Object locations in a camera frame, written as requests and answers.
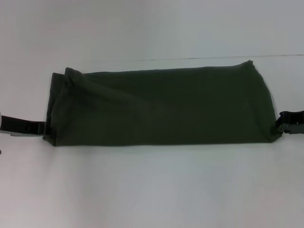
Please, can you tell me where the dark green FREE t-shirt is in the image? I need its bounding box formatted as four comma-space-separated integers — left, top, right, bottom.
42, 60, 284, 147

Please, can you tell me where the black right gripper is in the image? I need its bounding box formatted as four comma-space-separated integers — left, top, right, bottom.
275, 109, 304, 136

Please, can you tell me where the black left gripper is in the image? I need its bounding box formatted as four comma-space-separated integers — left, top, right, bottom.
0, 115, 52, 138

